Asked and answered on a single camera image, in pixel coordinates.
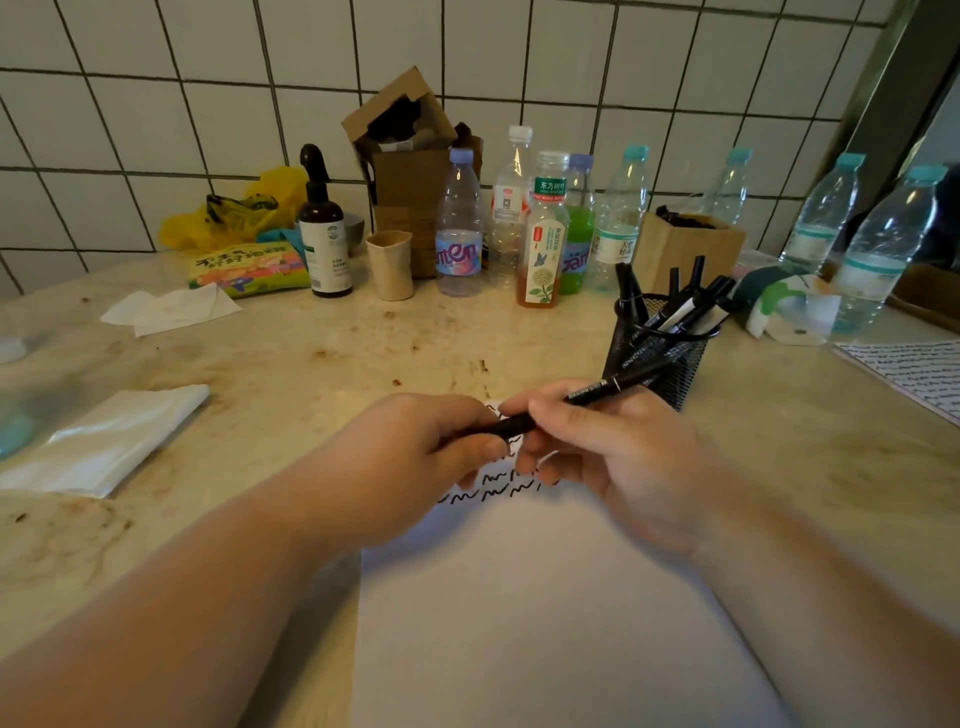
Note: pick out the brown spray bottle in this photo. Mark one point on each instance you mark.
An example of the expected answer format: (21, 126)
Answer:
(325, 240)

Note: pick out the black felt-tip pen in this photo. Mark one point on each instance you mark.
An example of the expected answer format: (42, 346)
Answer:
(600, 390)

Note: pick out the water bottle teal cap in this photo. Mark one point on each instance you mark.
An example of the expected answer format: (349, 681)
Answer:
(877, 262)
(821, 225)
(618, 225)
(729, 191)

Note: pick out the green drink bottle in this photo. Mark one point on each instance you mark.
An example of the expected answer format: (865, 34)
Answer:
(579, 240)

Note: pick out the dark window frame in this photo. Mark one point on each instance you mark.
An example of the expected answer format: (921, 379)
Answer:
(892, 90)

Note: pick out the clear bottle blue pink label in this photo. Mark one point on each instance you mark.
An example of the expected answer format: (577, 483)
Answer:
(459, 232)

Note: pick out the teal plastic object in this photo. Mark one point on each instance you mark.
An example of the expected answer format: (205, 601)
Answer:
(15, 431)

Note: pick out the brown cardboard tray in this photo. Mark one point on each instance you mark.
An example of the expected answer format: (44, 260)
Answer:
(930, 296)

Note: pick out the beige cup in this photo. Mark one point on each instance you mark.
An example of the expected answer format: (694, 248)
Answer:
(390, 266)

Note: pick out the open cardboard box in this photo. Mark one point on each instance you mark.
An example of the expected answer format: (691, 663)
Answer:
(409, 172)

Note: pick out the white plastic packet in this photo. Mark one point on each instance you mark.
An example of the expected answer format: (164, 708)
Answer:
(97, 442)

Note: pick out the person's right thumb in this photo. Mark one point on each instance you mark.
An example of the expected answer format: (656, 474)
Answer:
(534, 448)

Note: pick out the person's right forearm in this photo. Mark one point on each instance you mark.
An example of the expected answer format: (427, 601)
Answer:
(825, 615)

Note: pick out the colourful snack packet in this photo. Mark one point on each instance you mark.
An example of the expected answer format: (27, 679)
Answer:
(247, 270)

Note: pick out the brown paper bag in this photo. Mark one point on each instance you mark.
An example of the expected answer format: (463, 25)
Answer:
(686, 251)

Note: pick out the bunch of black markers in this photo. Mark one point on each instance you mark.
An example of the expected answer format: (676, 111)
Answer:
(686, 300)

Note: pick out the person's left hand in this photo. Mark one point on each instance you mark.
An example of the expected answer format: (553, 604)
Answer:
(390, 472)

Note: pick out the person's right hand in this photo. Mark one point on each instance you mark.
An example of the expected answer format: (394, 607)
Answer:
(637, 465)

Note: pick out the orange tea bottle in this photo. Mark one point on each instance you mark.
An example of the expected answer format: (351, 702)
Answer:
(543, 255)

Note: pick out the white paper sheet with scribbles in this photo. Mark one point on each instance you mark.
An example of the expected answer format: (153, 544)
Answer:
(540, 622)

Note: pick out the black mesh pen holder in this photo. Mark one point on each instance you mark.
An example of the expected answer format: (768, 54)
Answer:
(667, 360)

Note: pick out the person's left forearm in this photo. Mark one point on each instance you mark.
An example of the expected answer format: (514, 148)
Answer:
(172, 600)

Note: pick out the clear bottle white cap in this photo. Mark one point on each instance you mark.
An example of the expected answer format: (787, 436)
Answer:
(508, 210)

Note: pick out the yellow plastic bag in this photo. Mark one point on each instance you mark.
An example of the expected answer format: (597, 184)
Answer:
(240, 210)

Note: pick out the handwritten paper sheet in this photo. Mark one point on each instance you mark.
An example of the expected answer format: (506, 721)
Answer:
(911, 375)

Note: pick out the crumpled white tissue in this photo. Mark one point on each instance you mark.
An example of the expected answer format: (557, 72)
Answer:
(172, 309)

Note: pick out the person's left thumb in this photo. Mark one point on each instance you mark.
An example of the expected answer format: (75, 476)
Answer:
(480, 453)

